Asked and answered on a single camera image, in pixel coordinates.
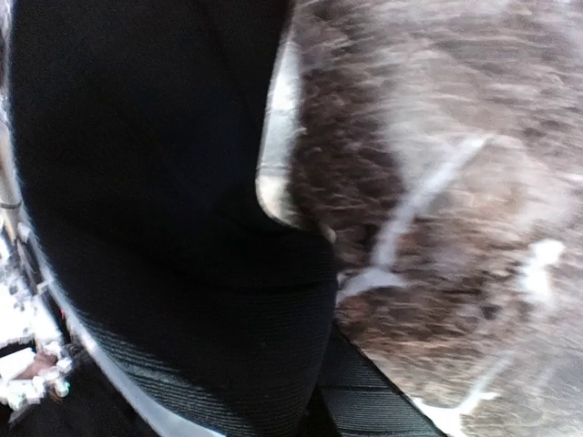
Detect black necktie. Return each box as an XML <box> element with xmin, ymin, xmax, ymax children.
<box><xmin>7</xmin><ymin>1</ymin><xmax>436</xmax><ymax>436</ymax></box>

